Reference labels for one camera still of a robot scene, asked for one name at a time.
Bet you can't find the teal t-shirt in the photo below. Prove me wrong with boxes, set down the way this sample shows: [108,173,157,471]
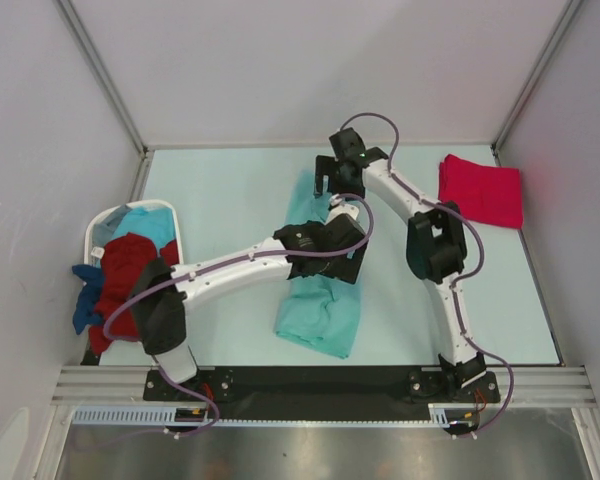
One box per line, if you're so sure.
[274,170,361,359]

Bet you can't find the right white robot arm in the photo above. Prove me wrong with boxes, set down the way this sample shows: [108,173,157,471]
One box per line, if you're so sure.
[314,127,486,401]

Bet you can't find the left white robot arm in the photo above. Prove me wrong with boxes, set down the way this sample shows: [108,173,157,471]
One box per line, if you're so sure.
[129,206,369,400]

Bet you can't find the folded red t-shirt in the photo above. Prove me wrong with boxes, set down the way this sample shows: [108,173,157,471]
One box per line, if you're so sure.
[438,154,524,230]

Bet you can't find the light blue t-shirt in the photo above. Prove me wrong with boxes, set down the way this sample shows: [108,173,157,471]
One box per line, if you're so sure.
[111,207,176,250]

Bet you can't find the dark red t-shirt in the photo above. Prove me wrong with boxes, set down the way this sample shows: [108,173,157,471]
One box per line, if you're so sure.
[88,233,180,355]

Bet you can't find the white laundry basket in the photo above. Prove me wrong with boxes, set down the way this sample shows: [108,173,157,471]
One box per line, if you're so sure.
[83,199,184,267]

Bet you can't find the dark blue t-shirt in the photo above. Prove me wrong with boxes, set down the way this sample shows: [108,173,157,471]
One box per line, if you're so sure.
[72,264,104,335]

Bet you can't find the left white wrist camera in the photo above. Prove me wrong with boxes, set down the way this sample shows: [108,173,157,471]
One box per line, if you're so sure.
[325,195,360,224]

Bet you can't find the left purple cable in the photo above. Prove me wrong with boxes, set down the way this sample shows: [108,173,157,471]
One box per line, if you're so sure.
[102,194,375,342]

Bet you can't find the purple cable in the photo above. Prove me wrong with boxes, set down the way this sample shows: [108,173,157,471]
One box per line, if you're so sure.
[102,194,375,342]
[339,113,515,416]

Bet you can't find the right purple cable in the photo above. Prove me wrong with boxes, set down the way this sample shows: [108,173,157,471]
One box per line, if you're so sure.
[339,113,515,416]

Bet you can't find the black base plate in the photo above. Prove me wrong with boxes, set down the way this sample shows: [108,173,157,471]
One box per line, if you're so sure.
[143,364,501,422]

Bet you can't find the aluminium frame rail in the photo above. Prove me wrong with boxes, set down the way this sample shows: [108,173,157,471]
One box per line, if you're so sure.
[51,366,150,406]

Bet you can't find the light blue cable duct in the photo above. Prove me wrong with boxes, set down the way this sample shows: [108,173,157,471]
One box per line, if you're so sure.
[73,406,210,426]

